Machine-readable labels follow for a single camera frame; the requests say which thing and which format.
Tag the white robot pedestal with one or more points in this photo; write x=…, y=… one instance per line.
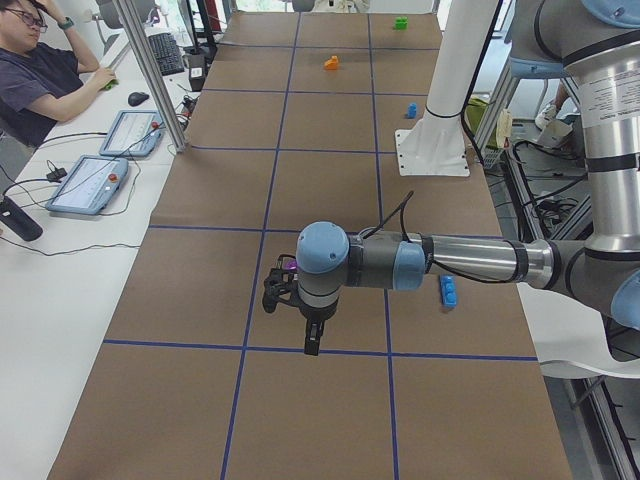
x=435, y=146

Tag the small blue block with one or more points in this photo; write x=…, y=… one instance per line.
x=411, y=111

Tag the black keyboard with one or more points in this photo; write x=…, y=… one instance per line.
x=166, y=53

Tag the purple trapezoid block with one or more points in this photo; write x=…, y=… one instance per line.
x=287, y=262

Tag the seated person in dark shirt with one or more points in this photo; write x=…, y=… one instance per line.
x=42, y=86

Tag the aluminium frame post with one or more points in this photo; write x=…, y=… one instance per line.
x=130, y=20

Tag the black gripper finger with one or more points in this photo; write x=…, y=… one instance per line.
x=309, y=338
x=318, y=329

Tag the far teach pendant tablet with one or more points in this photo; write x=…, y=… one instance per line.
x=134, y=134

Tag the green double block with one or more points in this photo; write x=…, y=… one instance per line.
x=401, y=23

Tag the orange trapezoid block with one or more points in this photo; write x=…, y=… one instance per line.
x=332, y=63

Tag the near teach pendant tablet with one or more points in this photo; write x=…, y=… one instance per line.
x=89, y=186

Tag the white plastic chair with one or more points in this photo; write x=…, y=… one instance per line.
x=569, y=338

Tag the teach pendant tablet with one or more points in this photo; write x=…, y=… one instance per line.
x=134, y=134
x=89, y=186

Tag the small black adapter box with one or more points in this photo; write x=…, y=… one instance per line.
x=56, y=175

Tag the long blue block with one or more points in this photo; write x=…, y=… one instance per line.
x=448, y=291

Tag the black computer mouse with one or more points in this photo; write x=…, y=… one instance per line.
x=137, y=98

